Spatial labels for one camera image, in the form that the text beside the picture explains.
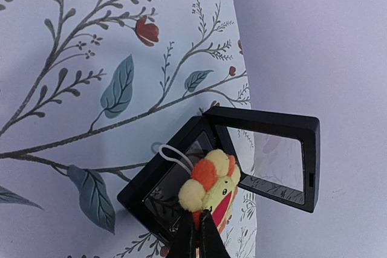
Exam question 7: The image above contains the yellow orange plush flower brooch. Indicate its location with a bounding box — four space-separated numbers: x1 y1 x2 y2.
151 144 242 234

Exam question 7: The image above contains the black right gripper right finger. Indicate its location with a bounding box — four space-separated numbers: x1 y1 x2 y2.
199 210 229 258

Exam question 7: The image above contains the black display box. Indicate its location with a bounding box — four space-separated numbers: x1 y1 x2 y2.
117 107 320 244

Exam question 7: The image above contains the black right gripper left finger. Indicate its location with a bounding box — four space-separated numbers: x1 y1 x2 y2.
167 211 200 258

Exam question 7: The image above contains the floral white tablecloth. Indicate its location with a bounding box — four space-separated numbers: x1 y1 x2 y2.
1 0 250 257

